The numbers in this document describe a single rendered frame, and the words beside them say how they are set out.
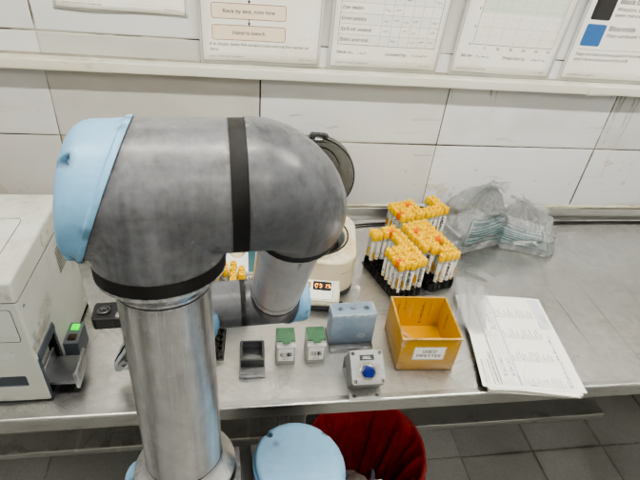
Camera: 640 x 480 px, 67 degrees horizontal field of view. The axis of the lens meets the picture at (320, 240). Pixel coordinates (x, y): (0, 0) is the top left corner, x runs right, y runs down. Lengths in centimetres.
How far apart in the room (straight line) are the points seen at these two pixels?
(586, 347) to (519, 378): 24
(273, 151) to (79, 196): 14
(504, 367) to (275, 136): 91
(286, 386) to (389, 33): 89
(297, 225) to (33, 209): 75
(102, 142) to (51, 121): 107
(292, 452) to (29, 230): 62
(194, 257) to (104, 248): 7
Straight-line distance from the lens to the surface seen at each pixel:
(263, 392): 105
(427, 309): 118
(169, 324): 45
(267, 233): 39
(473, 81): 143
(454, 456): 211
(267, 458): 65
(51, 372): 110
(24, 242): 99
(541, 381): 120
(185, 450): 57
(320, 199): 40
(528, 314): 135
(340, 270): 119
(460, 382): 114
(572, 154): 174
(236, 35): 130
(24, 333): 98
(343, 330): 110
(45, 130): 148
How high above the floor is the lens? 171
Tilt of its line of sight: 35 degrees down
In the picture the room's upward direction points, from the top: 6 degrees clockwise
